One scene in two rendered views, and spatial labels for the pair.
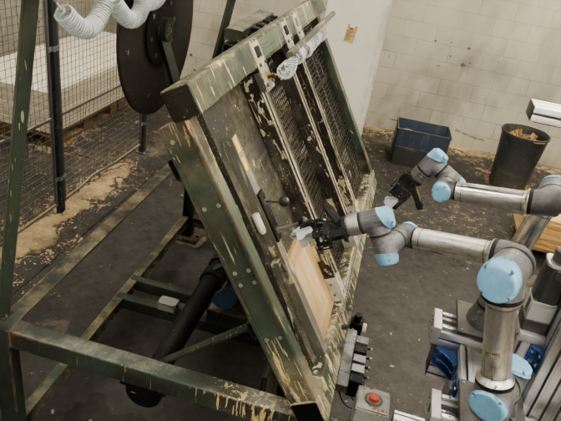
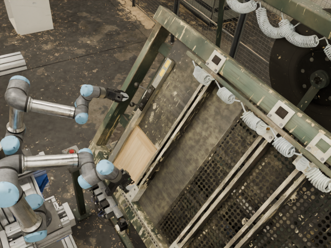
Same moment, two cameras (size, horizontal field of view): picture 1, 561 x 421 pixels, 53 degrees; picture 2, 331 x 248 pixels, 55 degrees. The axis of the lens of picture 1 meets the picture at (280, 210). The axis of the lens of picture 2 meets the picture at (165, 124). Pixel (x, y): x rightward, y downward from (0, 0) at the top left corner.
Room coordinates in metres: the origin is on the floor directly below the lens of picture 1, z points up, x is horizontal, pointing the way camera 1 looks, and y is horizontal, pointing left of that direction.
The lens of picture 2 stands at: (3.02, -1.13, 2.93)
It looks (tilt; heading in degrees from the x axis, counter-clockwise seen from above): 45 degrees down; 132
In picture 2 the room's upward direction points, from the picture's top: 8 degrees clockwise
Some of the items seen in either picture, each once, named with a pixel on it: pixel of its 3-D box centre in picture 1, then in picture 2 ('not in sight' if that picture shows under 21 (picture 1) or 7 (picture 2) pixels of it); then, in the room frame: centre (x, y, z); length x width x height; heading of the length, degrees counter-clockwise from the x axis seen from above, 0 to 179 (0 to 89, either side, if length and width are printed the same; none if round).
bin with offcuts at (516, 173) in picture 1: (516, 159); not in sight; (5.88, -2.47, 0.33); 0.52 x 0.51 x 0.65; 170
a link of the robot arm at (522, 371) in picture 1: (507, 376); (11, 147); (1.41, -0.83, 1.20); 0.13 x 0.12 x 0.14; 144
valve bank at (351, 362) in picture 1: (355, 360); (106, 207); (1.92, -0.45, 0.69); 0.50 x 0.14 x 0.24; 171
